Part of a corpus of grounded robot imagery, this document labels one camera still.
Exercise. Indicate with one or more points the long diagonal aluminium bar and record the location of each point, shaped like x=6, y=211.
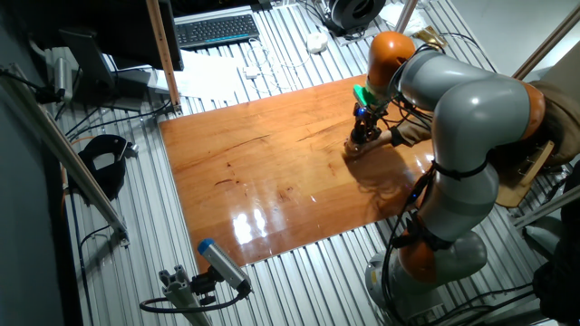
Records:
x=63, y=149

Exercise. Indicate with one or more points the large wooden board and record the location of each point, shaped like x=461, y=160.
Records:
x=272, y=181

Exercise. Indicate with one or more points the bare person hand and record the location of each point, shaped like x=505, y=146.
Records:
x=376, y=142

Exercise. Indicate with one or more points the white charger adapter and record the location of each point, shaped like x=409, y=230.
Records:
x=250, y=72

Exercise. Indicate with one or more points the black clamp bracket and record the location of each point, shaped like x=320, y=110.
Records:
x=105, y=169

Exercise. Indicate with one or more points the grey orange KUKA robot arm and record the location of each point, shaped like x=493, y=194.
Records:
x=471, y=113

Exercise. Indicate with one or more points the light wooden chair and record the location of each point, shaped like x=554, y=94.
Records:
x=516, y=185

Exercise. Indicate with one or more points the black computer keyboard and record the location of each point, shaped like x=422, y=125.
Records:
x=216, y=31

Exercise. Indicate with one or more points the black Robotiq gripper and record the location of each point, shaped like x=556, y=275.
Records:
x=369, y=118

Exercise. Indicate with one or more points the person in brown jacket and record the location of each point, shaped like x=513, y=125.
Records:
x=562, y=117

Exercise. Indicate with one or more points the clear glass jar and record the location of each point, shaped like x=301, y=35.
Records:
x=350, y=153

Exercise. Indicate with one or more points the brown diagonal frame beam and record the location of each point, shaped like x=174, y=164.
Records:
x=548, y=41

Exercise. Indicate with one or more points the black round drum device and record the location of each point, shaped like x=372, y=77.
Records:
x=355, y=13

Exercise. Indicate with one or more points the white lumpy plastic object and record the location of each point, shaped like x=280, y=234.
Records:
x=317, y=42

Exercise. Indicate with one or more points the aluminium profile camera mount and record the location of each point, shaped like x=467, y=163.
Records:
x=181, y=294

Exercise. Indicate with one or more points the black computer monitor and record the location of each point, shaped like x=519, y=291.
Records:
x=113, y=31

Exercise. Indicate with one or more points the silver cylindrical device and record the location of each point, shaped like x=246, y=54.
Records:
x=62, y=79

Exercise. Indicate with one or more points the gold foil packet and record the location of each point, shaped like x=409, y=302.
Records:
x=428, y=36

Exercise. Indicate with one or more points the tall slanted frame pole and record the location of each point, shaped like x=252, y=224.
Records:
x=162, y=54

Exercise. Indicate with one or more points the grey camera with blue cap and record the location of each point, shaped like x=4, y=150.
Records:
x=222, y=265

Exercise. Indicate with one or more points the silver upright pole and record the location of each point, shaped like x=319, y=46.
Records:
x=405, y=16

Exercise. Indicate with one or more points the crumpled white paper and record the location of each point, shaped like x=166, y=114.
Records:
x=389, y=16

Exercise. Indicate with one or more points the white paper sheet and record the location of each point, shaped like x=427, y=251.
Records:
x=208, y=74

